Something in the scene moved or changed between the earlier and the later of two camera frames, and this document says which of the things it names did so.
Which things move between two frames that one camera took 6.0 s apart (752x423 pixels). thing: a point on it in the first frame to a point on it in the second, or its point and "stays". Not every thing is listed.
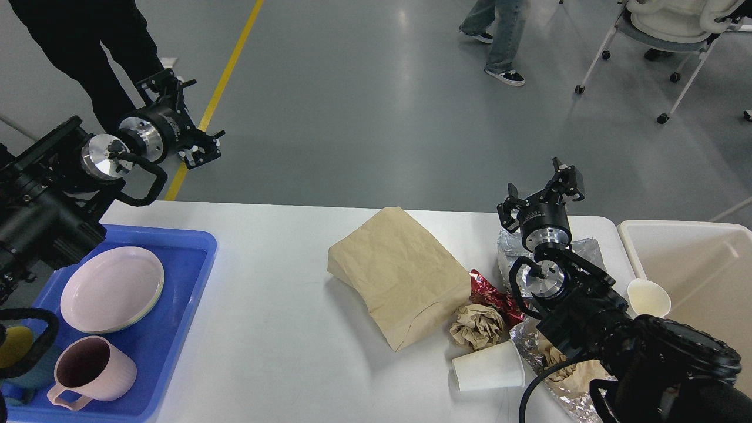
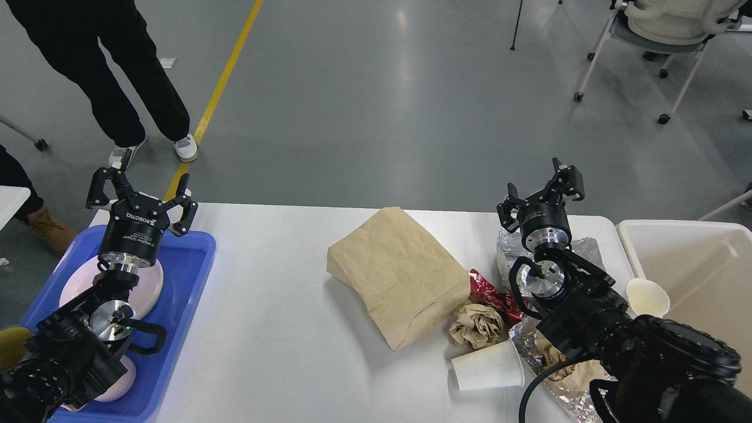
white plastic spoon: x=646 y=297 stays
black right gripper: x=544 y=221 stays
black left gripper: x=161 y=127 to x=133 y=232
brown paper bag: x=408 y=280 stays
